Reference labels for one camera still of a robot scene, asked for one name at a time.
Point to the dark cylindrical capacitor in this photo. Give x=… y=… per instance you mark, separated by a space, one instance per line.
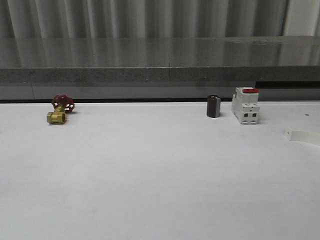
x=213 y=106

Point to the grey stone counter ledge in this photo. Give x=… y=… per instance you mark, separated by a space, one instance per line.
x=283 y=68

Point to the brass valve red handwheel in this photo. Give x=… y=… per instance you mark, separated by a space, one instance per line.
x=62 y=105

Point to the white pipe clamp half right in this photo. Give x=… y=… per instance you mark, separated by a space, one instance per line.
x=302 y=136

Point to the grey corrugated curtain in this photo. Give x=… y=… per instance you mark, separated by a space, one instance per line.
x=158 y=18

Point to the white circuit breaker red switch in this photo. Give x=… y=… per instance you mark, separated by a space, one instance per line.
x=245 y=105

